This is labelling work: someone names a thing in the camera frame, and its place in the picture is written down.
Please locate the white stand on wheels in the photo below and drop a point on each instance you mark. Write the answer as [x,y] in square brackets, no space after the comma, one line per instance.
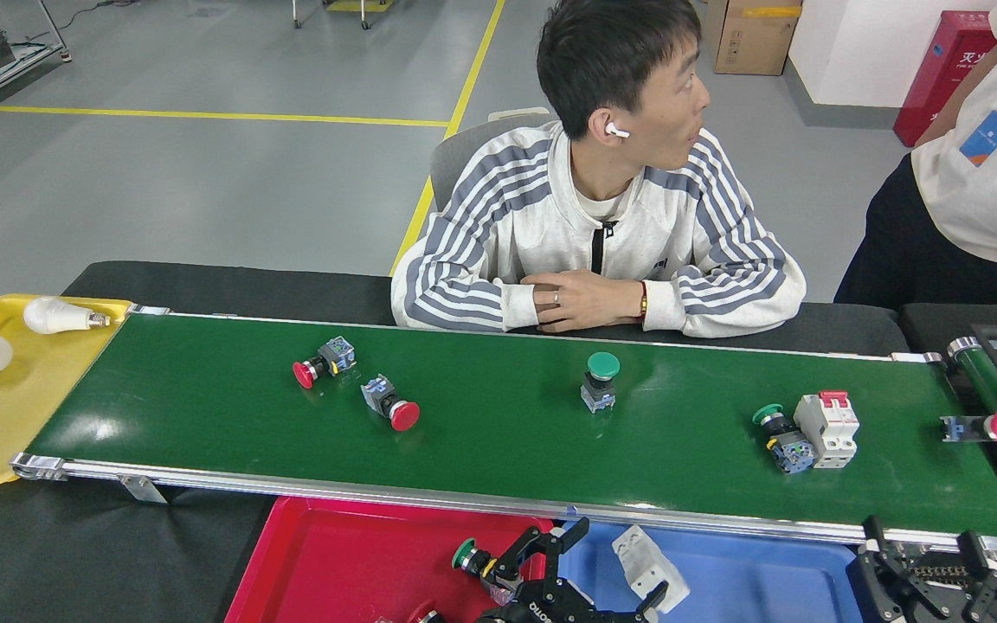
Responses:
[360,5]

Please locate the standing person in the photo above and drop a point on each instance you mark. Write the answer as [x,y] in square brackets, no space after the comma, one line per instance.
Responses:
[983,208]

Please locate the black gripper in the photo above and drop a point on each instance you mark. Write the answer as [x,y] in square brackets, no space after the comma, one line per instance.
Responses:
[550,610]
[957,610]

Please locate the seated person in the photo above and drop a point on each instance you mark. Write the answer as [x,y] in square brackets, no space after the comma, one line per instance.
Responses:
[507,225]

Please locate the cardboard box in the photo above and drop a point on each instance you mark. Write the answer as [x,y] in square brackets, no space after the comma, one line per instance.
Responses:
[754,39]

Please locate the red bin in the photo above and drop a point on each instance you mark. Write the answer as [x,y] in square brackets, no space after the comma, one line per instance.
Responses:
[334,562]

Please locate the blue bin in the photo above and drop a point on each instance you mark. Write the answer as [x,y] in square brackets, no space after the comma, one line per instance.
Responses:
[767,580]

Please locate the grey chair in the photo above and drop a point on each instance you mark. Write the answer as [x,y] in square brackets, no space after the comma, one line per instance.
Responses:
[455,164]

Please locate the white circuit breaker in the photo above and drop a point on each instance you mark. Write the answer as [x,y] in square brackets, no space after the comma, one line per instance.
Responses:
[650,562]
[827,433]

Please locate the red fire extinguisher cabinet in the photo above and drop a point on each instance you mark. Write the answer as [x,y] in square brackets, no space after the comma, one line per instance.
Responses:
[940,86]

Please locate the yellow tray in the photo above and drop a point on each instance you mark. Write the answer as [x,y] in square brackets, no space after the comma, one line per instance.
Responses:
[5,433]

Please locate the person's left hand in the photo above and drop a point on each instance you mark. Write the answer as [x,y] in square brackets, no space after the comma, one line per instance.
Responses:
[589,298]

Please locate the metal rack on wheels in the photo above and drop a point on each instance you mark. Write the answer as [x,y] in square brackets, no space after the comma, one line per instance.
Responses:
[27,56]

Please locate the blue id badge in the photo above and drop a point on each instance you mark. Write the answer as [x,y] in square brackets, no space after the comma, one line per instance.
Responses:
[983,138]

